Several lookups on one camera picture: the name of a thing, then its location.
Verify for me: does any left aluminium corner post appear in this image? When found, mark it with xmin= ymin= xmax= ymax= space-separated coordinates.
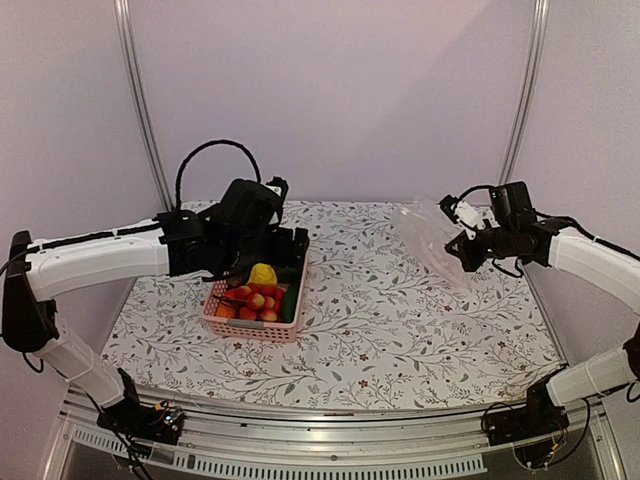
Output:
xmin=113 ymin=0 xmax=174 ymax=210

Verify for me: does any pink plastic basket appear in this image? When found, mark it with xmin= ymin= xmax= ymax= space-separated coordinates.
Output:
xmin=203 ymin=241 xmax=309 ymax=343

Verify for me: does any aluminium corner post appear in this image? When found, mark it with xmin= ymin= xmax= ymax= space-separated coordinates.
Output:
xmin=497 ymin=0 xmax=550 ymax=185
xmin=113 ymin=0 xmax=174 ymax=210

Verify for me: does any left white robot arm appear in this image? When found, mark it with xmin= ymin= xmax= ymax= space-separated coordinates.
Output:
xmin=1 ymin=178 xmax=309 ymax=434

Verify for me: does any right black camera cable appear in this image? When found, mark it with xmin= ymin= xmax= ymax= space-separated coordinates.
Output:
xmin=452 ymin=184 xmax=494 ymax=201

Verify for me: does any left black camera cable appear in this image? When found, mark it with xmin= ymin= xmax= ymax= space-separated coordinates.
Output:
xmin=173 ymin=139 xmax=264 ymax=211

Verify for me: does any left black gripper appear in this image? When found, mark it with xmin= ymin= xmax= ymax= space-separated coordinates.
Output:
xmin=220 ymin=226 xmax=310 ymax=271

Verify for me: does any dark green toy cucumber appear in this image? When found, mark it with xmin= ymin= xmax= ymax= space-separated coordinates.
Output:
xmin=281 ymin=284 xmax=299 ymax=324

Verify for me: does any green toy pepper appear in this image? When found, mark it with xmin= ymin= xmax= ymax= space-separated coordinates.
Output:
xmin=276 ymin=267 xmax=299 ymax=284

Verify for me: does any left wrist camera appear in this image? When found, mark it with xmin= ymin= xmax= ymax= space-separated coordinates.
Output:
xmin=265 ymin=176 xmax=289 ymax=209

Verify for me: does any clear zip top bag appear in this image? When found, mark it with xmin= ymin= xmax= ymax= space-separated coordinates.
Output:
xmin=392 ymin=198 xmax=472 ymax=290

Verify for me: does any aluminium front rail frame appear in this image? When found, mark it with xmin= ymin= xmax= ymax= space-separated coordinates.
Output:
xmin=43 ymin=387 xmax=627 ymax=479

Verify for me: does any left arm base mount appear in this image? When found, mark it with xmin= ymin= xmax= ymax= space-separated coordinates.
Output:
xmin=97 ymin=368 xmax=185 ymax=445

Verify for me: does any red yellow toy fruit bunch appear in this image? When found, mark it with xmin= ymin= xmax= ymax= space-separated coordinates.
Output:
xmin=218 ymin=283 xmax=286 ymax=323

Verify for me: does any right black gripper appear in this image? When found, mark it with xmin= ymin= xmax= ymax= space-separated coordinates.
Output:
xmin=445 ymin=220 xmax=517 ymax=272

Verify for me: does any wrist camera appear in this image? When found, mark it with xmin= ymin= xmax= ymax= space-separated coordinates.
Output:
xmin=438 ymin=195 xmax=485 ymax=240
xmin=265 ymin=176 xmax=289 ymax=209

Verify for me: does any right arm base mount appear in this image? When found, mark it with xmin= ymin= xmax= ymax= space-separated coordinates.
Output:
xmin=480 ymin=374 xmax=569 ymax=446

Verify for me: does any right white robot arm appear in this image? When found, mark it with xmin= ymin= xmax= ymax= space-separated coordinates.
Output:
xmin=439 ymin=181 xmax=639 ymax=436

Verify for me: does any right aluminium corner post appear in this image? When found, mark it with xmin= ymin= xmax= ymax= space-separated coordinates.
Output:
xmin=497 ymin=0 xmax=550 ymax=185

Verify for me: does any floral table mat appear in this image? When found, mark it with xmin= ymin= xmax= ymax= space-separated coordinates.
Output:
xmin=102 ymin=202 xmax=564 ymax=410

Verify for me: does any black camera cable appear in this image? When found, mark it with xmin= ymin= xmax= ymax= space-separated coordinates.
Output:
xmin=173 ymin=139 xmax=264 ymax=211
xmin=452 ymin=184 xmax=494 ymax=201

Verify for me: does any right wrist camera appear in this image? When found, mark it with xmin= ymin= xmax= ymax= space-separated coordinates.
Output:
xmin=438 ymin=195 xmax=485 ymax=240

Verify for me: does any orange toy fruit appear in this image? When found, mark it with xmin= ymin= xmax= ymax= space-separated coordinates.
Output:
xmin=215 ymin=304 xmax=237 ymax=319

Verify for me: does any yellow toy pepper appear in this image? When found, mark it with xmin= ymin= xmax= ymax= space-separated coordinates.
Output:
xmin=249 ymin=263 xmax=278 ymax=286

